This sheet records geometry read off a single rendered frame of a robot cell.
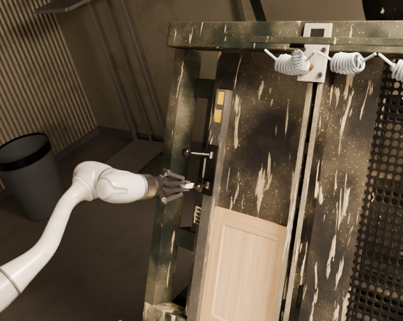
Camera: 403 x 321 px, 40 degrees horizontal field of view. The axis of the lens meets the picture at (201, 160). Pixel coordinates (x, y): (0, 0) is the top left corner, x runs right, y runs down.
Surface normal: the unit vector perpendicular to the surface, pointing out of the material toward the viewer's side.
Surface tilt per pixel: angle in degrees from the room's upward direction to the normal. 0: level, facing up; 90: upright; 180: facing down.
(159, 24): 90
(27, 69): 90
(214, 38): 58
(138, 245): 0
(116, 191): 87
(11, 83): 90
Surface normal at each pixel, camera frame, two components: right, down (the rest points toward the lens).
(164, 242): 0.74, 0.16
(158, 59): -0.60, 0.52
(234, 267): -0.66, -0.01
